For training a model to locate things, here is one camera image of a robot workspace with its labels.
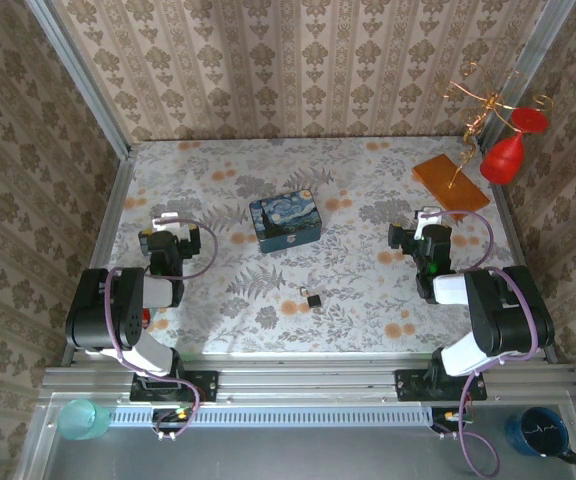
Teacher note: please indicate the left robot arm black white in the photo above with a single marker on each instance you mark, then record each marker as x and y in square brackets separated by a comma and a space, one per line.
[93, 310]

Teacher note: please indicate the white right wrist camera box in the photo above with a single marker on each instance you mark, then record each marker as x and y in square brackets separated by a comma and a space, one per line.
[425, 221]

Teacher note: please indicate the grey metal tray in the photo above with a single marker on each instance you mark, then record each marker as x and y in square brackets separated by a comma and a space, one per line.
[293, 452]

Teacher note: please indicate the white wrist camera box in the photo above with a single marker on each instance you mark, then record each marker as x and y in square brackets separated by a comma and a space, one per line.
[170, 222]
[425, 221]

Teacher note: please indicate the red wine glass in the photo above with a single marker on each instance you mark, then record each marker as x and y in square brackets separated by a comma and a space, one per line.
[500, 160]

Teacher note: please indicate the dark blue mug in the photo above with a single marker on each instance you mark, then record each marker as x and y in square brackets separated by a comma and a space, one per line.
[535, 432]

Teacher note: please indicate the starry night painted box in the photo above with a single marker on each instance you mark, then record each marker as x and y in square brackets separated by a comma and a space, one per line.
[285, 217]

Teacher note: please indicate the aluminium side rail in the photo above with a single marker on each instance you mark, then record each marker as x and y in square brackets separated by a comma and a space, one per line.
[110, 225]
[515, 235]

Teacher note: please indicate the aluminium frame post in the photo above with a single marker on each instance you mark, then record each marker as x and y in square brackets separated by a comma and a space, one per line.
[80, 80]
[523, 65]

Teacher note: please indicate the teal plastic cup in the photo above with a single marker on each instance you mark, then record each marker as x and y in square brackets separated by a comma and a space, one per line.
[80, 419]

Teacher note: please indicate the floral table cloth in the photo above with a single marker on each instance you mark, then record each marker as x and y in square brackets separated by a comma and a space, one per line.
[348, 165]

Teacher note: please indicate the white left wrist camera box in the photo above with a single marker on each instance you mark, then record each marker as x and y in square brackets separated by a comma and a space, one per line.
[170, 222]

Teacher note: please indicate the aluminium front rail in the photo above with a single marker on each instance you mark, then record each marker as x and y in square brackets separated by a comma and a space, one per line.
[308, 382]

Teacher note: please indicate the black connector board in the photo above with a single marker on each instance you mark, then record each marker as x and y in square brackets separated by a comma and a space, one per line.
[450, 417]
[173, 416]

